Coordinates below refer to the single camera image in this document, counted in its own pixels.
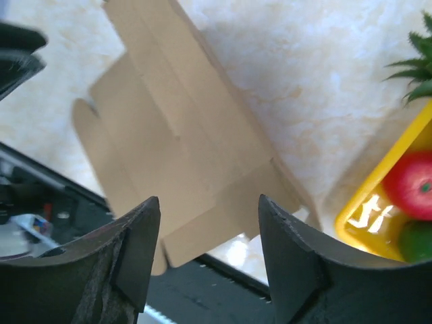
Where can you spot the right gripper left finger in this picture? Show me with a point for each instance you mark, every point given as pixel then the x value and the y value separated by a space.
pixel 102 277

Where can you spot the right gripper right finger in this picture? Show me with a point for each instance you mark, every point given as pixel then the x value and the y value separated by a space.
pixel 314 278

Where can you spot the brown cardboard box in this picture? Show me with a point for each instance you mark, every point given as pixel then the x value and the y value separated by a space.
pixel 165 120

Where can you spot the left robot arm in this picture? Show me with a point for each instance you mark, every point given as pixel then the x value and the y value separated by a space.
pixel 19 61

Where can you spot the yellow plastic fruit tray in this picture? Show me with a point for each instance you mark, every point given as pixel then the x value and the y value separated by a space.
pixel 369 221

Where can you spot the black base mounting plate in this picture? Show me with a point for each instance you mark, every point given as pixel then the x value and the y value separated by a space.
pixel 41 210

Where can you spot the green apple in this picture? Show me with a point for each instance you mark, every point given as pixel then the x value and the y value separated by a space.
pixel 414 241

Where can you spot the red apple near front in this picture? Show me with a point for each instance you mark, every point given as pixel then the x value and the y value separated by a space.
pixel 408 185

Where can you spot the toy pineapple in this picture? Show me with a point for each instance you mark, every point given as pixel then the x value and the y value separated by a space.
pixel 418 69

